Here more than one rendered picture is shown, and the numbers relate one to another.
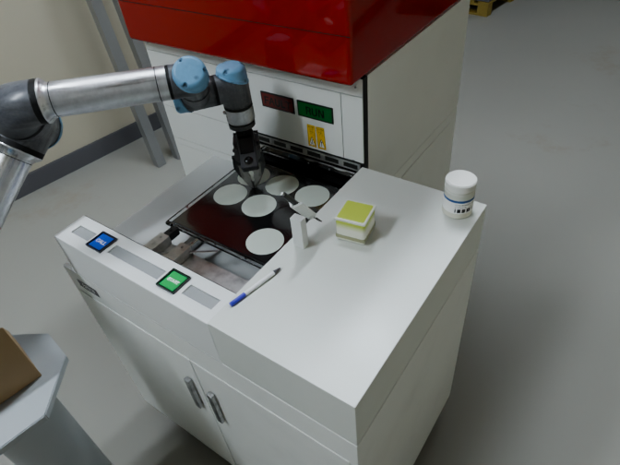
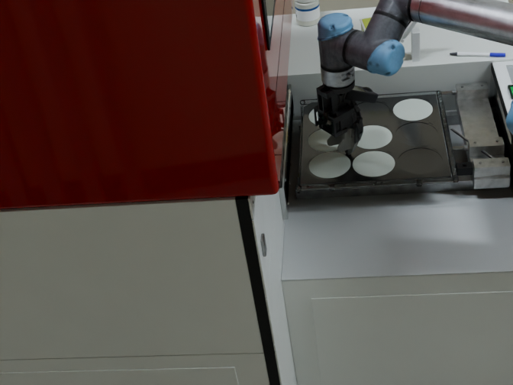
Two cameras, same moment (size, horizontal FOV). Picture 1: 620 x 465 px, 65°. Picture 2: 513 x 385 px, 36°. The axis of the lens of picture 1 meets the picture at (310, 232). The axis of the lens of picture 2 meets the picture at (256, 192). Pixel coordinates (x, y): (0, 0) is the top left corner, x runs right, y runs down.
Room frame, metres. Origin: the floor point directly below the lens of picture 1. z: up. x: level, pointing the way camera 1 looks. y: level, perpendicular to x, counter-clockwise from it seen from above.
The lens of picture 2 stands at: (2.13, 1.37, 2.07)
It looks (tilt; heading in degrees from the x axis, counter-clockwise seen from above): 39 degrees down; 241
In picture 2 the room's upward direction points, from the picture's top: 9 degrees counter-clockwise
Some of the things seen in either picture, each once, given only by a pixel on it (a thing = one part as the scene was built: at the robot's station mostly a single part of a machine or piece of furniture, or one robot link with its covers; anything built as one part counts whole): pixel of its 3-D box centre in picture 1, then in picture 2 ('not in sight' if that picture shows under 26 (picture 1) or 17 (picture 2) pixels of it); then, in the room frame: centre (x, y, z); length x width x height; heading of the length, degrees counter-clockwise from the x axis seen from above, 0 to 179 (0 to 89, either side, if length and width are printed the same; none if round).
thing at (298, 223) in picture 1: (303, 219); (408, 37); (0.85, 0.01, 1.03); 0.06 x 0.04 x 0.13; 141
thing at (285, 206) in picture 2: (298, 167); (286, 147); (1.26, 0.01, 0.89); 0.44 x 0.02 x 0.10; 51
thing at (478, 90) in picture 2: not in sight; (472, 90); (0.77, 0.16, 0.89); 0.08 x 0.03 x 0.03; 141
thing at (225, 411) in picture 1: (280, 347); (413, 256); (0.96, 0.14, 0.41); 0.96 x 0.64 x 0.82; 51
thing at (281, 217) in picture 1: (258, 206); (372, 137); (1.09, 0.13, 0.90); 0.34 x 0.34 x 0.01; 51
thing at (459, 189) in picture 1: (459, 195); (307, 6); (0.89, -0.36, 1.01); 0.07 x 0.07 x 0.10
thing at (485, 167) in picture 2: (155, 246); (491, 166); (0.97, 0.41, 0.89); 0.08 x 0.03 x 0.03; 141
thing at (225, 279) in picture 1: (200, 276); (480, 137); (0.87, 0.29, 0.87); 0.36 x 0.08 x 0.03; 51
